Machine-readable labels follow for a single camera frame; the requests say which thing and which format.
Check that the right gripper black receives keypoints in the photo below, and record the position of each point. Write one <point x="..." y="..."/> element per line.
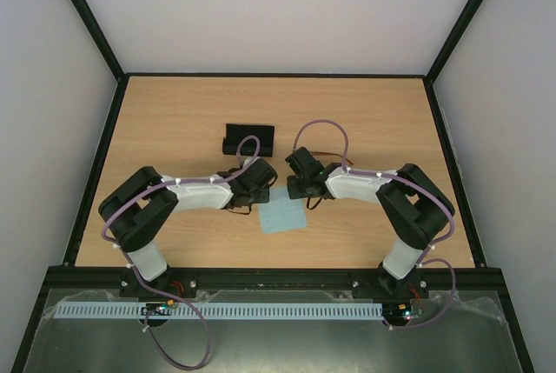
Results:
<point x="296" y="189"/>

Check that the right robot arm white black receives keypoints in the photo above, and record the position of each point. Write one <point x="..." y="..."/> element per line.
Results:
<point x="420" y="214"/>

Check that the brown translucent sunglasses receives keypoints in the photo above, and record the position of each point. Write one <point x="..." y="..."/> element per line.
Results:
<point x="329" y="154"/>

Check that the light blue cleaning cloth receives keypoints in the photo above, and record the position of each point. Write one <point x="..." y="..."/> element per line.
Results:
<point x="281" y="213"/>

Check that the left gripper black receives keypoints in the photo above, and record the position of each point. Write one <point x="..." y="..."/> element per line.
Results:
<point x="265" y="197"/>

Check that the black sunglasses case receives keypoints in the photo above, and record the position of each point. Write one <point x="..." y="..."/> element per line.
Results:
<point x="261" y="135"/>

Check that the right controller board with leds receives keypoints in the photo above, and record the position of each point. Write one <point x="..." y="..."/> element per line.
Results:
<point x="403" y="310"/>

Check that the light blue slotted cable duct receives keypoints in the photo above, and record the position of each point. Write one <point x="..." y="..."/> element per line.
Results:
<point x="226" y="311"/>

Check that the controller board with leds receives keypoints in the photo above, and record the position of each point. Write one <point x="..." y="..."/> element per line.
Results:
<point x="403" y="310"/>
<point x="158" y="308"/>

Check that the left controller board with leds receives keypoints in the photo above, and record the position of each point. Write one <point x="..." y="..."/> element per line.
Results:
<point x="158" y="308"/>

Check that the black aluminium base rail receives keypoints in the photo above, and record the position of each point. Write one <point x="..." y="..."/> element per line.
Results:
<point x="361" y="284"/>

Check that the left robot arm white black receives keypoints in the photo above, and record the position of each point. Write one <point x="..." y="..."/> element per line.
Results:
<point x="135" y="212"/>

